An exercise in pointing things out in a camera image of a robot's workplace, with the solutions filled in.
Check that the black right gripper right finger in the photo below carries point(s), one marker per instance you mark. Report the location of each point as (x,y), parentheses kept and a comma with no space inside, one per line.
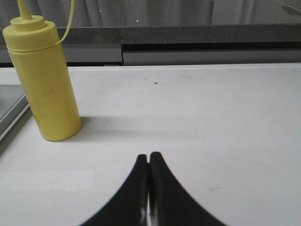
(170,203)

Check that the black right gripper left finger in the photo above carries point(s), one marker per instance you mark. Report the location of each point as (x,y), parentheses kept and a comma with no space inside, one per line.
(128,206)

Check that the yellow squeeze bottle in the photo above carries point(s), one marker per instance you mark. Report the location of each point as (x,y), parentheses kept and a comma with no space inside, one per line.
(37,54)

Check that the silver electronic kitchen scale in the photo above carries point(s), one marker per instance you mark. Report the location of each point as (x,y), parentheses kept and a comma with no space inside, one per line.
(13,105)

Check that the grey granite counter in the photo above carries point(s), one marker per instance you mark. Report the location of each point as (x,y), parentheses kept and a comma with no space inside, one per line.
(184,45)

